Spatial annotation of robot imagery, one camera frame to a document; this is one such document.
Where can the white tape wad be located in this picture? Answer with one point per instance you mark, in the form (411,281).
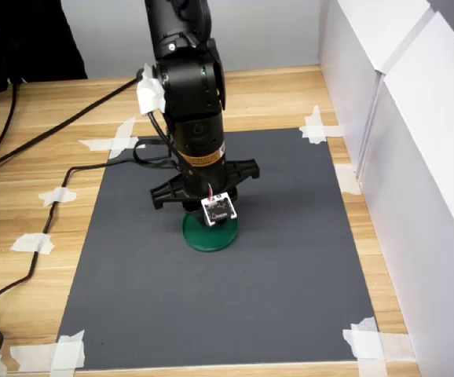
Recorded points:
(148,94)

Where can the black chair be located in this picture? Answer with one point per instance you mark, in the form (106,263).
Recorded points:
(34,39)

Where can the white partition box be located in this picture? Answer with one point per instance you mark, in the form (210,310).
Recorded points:
(427,196)
(348,78)

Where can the dark grey mat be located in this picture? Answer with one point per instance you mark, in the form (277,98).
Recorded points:
(152,294)

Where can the round green lid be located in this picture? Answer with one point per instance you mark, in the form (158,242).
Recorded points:
(211,239)

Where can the white camera box with board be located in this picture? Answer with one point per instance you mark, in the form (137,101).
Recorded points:
(217,210)

